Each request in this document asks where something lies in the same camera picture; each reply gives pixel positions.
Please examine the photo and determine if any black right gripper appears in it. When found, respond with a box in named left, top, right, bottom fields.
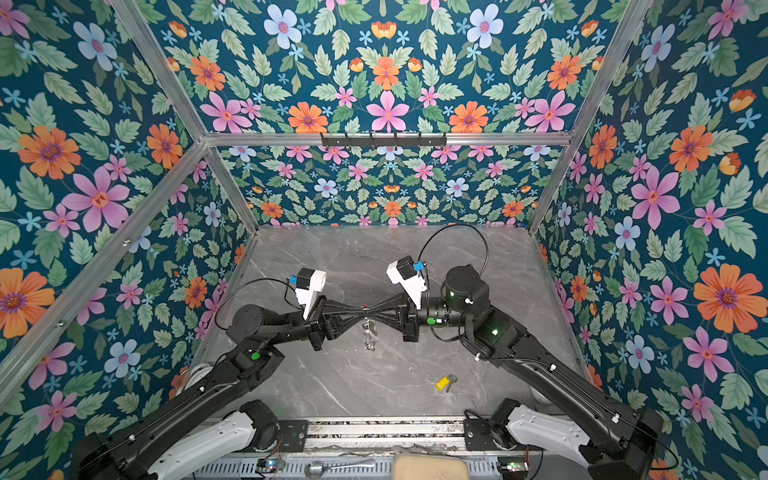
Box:
left=369, top=292, right=476, bottom=345

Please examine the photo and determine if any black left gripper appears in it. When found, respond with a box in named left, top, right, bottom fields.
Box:
left=265, top=295, right=366, bottom=356

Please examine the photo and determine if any large keyring with red grip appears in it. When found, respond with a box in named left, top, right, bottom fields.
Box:
left=361, top=306, right=377, bottom=351

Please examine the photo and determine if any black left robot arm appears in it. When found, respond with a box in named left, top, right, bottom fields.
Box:
left=69, top=296, right=367, bottom=479

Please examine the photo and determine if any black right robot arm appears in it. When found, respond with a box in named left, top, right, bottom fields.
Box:
left=366, top=264, right=662, bottom=479

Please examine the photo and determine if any round white alarm clock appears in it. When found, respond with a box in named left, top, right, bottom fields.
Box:
left=183, top=363, right=213, bottom=390

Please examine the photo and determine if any metal spoon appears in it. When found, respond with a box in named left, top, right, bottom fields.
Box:
left=304, top=458, right=376, bottom=479

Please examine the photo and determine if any beige foam pad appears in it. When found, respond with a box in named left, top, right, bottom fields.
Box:
left=391, top=454, right=470, bottom=480

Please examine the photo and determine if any aluminium horizontal back bar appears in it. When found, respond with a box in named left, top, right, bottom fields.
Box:
left=204, top=132, right=572, bottom=148

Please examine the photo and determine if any aluminium left diagonal bar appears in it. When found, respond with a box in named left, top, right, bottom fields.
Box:
left=1, top=140, right=207, bottom=408

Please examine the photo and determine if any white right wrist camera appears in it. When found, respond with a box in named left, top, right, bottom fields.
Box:
left=386, top=255, right=427, bottom=309

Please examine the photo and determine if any black left camera cable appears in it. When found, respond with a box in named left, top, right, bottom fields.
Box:
left=214, top=277, right=301, bottom=331

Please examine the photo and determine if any black camera cable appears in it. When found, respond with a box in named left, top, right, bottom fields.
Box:
left=416, top=223, right=490, bottom=280
left=214, top=277, right=301, bottom=331

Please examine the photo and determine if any black right camera cable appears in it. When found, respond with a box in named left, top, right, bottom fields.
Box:
left=416, top=223, right=490, bottom=280

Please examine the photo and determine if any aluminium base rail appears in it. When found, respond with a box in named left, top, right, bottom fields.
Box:
left=179, top=415, right=637, bottom=460

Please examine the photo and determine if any black hook rail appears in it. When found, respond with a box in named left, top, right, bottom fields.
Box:
left=320, top=133, right=448, bottom=148

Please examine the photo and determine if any aluminium frame post back left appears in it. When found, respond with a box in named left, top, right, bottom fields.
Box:
left=112, top=1, right=258, bottom=235

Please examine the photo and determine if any aluminium frame post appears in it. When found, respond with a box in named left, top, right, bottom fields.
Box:
left=528, top=0, right=653, bottom=237
left=112, top=1, right=258, bottom=235

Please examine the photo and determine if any aluminium frame post back right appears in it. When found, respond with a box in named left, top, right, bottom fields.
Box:
left=528, top=0, right=653, bottom=237

